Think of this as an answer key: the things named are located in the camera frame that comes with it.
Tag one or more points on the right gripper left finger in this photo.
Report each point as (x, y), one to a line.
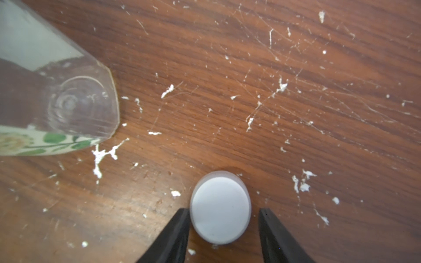
(171, 244)

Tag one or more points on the labelled clear plastic bottle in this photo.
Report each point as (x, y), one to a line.
(55, 97)

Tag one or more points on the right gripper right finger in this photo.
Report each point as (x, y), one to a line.
(277, 243)

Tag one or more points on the white bottle cap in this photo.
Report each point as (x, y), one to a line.
(220, 208)

